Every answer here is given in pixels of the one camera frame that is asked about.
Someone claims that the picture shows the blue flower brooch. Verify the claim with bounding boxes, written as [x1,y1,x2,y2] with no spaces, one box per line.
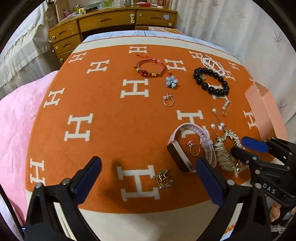
[165,75,178,89]

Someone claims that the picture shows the white lace covered furniture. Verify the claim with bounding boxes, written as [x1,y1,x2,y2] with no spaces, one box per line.
[1,1,61,98]

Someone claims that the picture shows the wooden desk with drawers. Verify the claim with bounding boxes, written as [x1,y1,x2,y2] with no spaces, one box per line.
[48,6,178,64]

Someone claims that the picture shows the pearl hook earring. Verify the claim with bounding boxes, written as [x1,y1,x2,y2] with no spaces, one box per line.
[221,100,231,116]

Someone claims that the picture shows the pink smart watch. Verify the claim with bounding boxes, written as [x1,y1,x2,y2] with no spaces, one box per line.
[166,123,217,172]

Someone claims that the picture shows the red string bead bracelet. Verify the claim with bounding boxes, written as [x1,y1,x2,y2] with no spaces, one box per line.
[133,52,172,78]

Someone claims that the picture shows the pink blanket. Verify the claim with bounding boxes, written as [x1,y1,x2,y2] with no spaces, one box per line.
[0,71,58,223]

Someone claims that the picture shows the gold ring pink stone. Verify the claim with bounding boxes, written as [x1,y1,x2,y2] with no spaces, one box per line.
[187,140,201,156]

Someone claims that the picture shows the orange H-pattern blanket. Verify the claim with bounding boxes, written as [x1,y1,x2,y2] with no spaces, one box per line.
[25,37,259,213]

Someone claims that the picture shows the black bead bracelet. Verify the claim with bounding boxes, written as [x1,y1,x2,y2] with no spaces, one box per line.
[193,67,230,98]

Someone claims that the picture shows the person's right hand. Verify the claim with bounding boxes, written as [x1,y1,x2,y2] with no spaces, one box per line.
[270,202,281,222]

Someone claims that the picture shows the gold ring red stone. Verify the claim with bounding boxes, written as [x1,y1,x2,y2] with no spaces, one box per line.
[163,93,175,107]

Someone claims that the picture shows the white floral curtain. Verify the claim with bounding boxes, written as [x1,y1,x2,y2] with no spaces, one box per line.
[167,0,295,142]

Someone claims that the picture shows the pearl drop earrings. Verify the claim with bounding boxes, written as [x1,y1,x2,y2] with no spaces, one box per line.
[210,108,225,137]

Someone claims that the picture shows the pink jewelry tray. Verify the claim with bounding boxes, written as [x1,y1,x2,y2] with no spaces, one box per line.
[245,81,287,141]

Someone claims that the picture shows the white pearl crown necklace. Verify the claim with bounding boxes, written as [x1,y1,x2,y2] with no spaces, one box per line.
[200,54,226,77]

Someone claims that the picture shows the light blue bed sheet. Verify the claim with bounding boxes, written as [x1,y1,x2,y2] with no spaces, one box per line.
[82,30,230,54]

